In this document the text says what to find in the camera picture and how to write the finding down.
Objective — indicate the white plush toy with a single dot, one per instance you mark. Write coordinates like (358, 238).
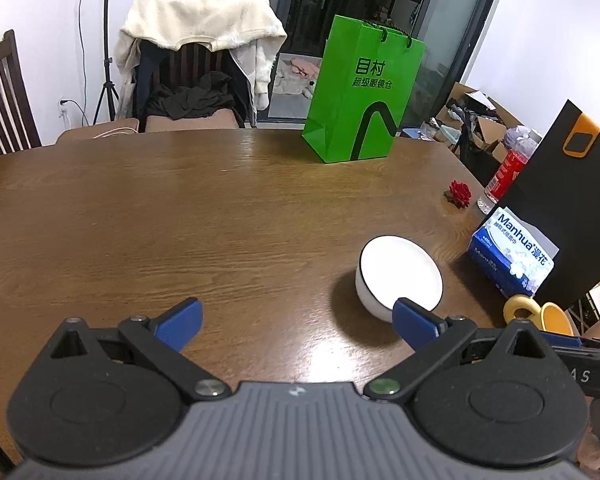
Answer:
(307, 91)

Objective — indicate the dark navy garment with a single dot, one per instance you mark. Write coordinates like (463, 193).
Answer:
(142, 75)

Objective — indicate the white wall outlet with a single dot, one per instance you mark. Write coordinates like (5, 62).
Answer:
(64, 110)

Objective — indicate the red drink bottle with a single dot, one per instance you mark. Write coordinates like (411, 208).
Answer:
(510, 170)

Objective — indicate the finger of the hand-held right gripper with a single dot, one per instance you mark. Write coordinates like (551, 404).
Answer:
(562, 340)

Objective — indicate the blue tissue pack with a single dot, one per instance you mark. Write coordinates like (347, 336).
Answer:
(515, 255)

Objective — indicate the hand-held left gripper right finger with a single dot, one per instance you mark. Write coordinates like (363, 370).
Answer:
(415, 325)

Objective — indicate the green paper bag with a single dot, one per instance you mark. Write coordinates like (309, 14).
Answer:
(365, 100)

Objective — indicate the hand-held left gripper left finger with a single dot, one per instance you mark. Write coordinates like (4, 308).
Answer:
(180, 322)

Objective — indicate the small red rose flower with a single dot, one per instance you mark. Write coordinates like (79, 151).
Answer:
(460, 192)

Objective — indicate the wooden chair with clothes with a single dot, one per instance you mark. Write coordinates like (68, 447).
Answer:
(195, 60)

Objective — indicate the black tripod light stand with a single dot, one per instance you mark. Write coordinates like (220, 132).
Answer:
(107, 35)

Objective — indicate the yellow mug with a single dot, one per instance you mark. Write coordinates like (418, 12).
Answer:
(555, 317)

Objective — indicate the black paper bag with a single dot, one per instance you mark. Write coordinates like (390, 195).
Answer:
(565, 210)

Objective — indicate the tan cushioned seat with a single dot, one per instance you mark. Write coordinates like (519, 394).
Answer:
(80, 135)

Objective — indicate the pink cloth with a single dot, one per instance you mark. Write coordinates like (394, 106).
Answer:
(300, 66)

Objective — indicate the person's right hand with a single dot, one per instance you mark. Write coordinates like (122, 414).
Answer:
(591, 447)

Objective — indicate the dark wooden chair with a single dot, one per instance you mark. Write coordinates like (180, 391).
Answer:
(2, 100)

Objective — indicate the white bowl with black rim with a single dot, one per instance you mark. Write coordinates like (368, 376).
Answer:
(400, 275)

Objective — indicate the cardboard box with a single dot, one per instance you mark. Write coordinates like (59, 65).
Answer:
(480, 120)

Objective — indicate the dark glass sliding door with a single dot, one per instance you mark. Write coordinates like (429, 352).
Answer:
(330, 0)

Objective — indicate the black garment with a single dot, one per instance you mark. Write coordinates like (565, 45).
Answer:
(195, 97)

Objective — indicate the chair draped with cream coat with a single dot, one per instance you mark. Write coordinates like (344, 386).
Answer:
(200, 20)

